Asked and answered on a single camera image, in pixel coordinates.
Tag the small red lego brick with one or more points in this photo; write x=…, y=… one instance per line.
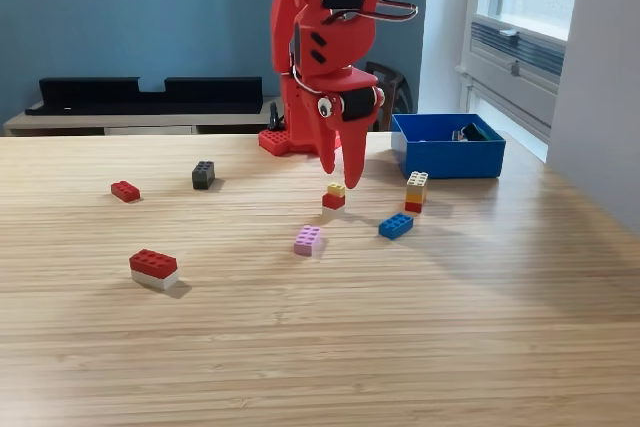
x=125, y=191

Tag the dark grey lego brick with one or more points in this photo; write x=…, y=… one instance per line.
x=203, y=176

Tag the blue lego brick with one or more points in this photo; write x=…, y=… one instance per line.
x=395, y=226

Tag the pink lego brick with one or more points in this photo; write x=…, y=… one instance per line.
x=307, y=240

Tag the pale wooden sideboard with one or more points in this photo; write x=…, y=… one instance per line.
x=242, y=120

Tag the dark wooden chair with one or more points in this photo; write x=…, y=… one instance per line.
x=387, y=71

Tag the grey window vent grille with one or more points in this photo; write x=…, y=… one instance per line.
x=535, y=52

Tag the blue plastic bin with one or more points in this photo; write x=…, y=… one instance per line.
x=450, y=159

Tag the green lego brick stack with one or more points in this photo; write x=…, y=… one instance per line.
x=475, y=132

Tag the red and white brick stack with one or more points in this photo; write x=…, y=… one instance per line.
x=152, y=267

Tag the beige orange red brick stack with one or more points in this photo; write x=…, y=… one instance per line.
x=416, y=192

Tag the yellow red white brick stack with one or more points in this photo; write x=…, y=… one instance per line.
x=334, y=199

